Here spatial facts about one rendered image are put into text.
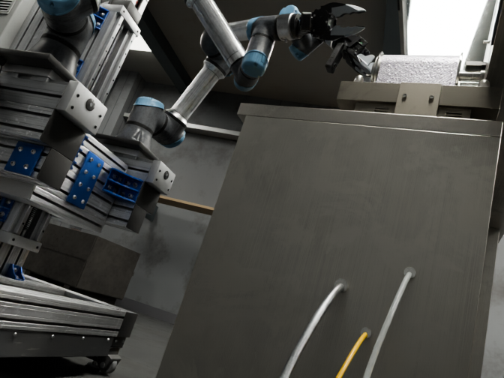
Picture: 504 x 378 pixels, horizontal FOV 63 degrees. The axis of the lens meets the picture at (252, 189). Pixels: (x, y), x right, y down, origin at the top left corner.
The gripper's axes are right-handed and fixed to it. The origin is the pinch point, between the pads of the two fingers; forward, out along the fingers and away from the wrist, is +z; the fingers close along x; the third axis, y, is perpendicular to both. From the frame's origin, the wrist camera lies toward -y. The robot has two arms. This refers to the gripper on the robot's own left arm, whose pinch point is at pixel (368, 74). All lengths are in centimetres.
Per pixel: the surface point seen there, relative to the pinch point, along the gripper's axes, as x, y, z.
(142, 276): 331, -262, -182
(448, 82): -8.1, 11.4, 25.7
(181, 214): 334, -179, -225
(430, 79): -8.1, 8.5, 20.9
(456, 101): -27.8, -1.5, 41.1
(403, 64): -8.1, 7.0, 10.6
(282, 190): -34, -49, 35
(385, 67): -8.1, 2.1, 7.4
